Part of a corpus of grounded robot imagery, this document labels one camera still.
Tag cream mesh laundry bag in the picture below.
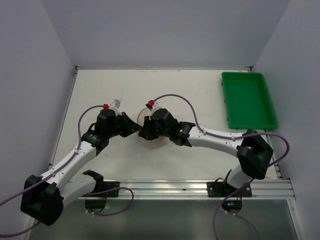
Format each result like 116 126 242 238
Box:
136 107 167 149

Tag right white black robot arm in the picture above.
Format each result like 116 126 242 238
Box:
138 108 274 190

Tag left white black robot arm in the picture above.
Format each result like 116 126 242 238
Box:
20 109 142 226

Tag green plastic tray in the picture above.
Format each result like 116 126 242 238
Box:
221 72 278 130

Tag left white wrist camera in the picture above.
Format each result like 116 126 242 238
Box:
103 99 121 116

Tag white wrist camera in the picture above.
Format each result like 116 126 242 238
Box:
103 99 121 116
145 100 162 116

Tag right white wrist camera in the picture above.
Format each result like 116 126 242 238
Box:
145 100 162 116

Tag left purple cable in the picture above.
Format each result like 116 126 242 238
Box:
0 103 135 237

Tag purple cable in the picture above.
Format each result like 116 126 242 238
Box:
151 94 291 240
0 103 135 237

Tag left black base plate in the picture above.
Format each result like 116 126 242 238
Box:
92 181 120 198

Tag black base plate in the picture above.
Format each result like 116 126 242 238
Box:
92 181 120 198
206 178 253 198

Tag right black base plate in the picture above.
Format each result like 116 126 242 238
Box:
206 178 253 198

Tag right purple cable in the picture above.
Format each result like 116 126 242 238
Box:
151 94 291 240

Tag aluminium mounting rail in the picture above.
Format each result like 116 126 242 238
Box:
72 177 297 201

